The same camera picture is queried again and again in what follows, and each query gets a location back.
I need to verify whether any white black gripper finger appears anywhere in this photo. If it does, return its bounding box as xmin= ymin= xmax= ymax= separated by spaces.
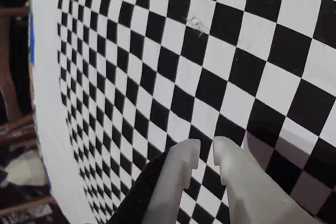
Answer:
xmin=106 ymin=138 xmax=202 ymax=224

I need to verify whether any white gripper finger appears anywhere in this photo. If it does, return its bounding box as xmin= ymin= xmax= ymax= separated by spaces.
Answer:
xmin=213 ymin=136 xmax=326 ymax=224

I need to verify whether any black and white checkerboard mat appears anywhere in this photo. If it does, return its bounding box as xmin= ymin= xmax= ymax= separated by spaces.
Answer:
xmin=30 ymin=0 xmax=336 ymax=224

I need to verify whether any wooden chair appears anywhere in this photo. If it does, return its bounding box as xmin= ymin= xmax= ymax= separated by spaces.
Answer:
xmin=0 ymin=6 xmax=36 ymax=141

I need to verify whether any blue tape strip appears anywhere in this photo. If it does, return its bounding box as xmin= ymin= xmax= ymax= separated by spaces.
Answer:
xmin=28 ymin=11 xmax=36 ymax=69

